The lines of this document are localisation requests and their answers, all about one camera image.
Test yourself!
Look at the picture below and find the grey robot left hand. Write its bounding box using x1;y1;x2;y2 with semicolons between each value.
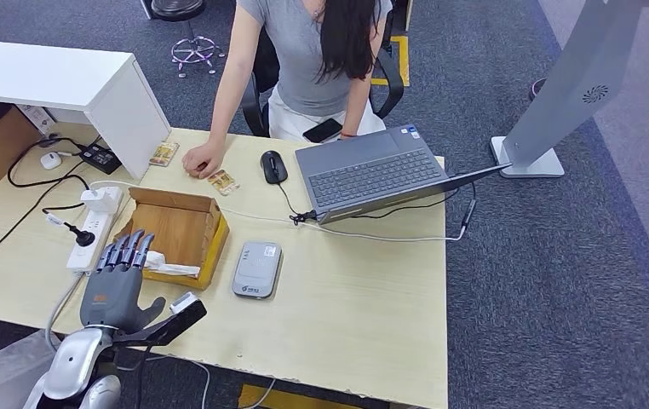
80;228;166;334

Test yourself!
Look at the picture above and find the person's right hand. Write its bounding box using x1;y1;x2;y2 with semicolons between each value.
181;140;226;181

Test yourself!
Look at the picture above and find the gold printed card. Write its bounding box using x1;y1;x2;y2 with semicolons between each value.
207;169;241;197
148;141;181;168

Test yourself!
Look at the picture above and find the grey card reader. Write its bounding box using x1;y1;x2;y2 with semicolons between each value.
230;240;284;300

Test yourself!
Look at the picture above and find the person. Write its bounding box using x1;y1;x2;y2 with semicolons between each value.
181;0;394;181

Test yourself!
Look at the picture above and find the white power strip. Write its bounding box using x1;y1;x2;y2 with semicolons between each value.
66;209;118;275

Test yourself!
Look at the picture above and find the white crumpled paper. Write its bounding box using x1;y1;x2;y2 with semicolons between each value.
142;251;202;279

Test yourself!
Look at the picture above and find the black power plug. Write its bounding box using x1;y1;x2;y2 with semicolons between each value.
61;222;97;248

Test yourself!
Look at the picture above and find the black computer mouse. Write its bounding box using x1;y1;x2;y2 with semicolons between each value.
260;150;290;185

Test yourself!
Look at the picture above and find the open cardboard box yellow side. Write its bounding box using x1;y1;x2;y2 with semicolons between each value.
114;187;231;291

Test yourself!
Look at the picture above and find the white charger plug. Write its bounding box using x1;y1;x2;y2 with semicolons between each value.
80;186;125;216

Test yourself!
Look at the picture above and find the black power adapter brick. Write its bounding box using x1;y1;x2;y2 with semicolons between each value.
78;143;123;176

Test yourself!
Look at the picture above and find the black smartphone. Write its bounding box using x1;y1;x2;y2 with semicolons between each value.
302;118;343;144

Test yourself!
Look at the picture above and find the black stool chrome base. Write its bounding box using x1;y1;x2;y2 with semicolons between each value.
149;0;228;79

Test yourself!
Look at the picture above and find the grey laptop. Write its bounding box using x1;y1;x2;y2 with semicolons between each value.
294;124;512;226

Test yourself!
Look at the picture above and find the white printed label box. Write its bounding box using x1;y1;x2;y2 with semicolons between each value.
16;104;58;136

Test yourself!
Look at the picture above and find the white cabinet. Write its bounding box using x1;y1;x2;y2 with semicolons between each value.
0;37;172;181

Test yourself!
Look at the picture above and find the yellow floor tape line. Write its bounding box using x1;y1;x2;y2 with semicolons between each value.
238;383;365;409

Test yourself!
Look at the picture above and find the black office chair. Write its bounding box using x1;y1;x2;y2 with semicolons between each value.
239;5;405;138

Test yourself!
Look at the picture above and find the silver kiosk stand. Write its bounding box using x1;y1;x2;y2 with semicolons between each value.
489;0;649;180

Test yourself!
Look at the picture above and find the grey power strip cord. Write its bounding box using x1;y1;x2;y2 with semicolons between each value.
44;272;86;354

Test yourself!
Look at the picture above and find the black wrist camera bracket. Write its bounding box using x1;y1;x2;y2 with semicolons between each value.
112;300;208;349

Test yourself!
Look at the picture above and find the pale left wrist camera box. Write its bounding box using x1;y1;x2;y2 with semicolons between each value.
169;291;199;315

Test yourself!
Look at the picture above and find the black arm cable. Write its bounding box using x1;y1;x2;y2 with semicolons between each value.
112;338;153;409

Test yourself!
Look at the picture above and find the black mouse cable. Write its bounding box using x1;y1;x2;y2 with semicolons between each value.
276;181;319;225

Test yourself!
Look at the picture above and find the black plug cord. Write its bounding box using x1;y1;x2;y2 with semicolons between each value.
0;175;86;274

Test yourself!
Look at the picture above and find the white hanging cable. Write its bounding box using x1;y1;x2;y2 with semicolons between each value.
149;354;213;409
239;377;278;409

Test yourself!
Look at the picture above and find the black adapter cord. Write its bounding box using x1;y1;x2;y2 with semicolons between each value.
7;136;91;192

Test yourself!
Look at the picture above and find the black laptop cable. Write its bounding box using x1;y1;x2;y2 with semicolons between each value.
353;183;477;222

